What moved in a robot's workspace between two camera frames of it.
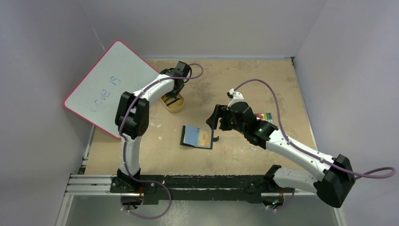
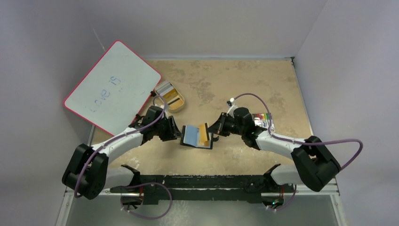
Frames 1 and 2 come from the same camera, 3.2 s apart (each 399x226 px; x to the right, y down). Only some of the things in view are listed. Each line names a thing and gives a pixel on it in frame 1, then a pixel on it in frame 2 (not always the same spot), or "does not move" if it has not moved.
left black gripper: (174, 95) -> (172, 133)
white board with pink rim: (117, 70) does not move
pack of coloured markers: (264, 117) does not move
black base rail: (200, 189) does not move
